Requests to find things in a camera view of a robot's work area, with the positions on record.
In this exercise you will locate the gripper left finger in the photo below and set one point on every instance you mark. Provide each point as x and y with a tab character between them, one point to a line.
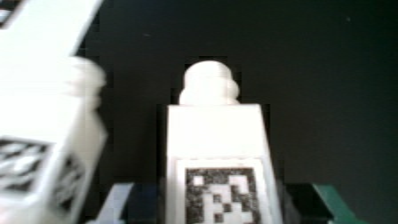
129	204

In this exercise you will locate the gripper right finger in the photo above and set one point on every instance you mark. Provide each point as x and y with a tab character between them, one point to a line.
312	205

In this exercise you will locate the white leg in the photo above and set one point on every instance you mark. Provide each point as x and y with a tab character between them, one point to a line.
51	132
220	189

